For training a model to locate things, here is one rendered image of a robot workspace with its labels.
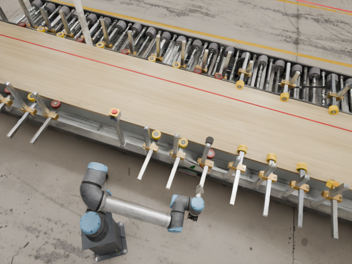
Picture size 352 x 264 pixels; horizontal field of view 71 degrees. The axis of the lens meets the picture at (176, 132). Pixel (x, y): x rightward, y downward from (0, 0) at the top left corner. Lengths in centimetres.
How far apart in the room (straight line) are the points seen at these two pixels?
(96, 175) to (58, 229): 160
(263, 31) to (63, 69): 359
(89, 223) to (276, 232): 196
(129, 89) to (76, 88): 51
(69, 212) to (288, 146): 231
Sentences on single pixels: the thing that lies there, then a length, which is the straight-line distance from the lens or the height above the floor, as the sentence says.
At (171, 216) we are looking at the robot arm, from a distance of 162.
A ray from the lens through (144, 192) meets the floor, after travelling 294.
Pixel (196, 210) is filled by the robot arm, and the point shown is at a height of 118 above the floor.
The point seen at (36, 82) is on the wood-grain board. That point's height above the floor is 90.
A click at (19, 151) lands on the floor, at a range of 359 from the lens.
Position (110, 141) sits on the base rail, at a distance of 245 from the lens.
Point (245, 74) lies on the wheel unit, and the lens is 274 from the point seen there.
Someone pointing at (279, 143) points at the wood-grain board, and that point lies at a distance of 240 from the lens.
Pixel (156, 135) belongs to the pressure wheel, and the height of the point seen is 91.
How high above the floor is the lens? 278
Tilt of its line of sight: 58 degrees down
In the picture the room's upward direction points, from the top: 5 degrees clockwise
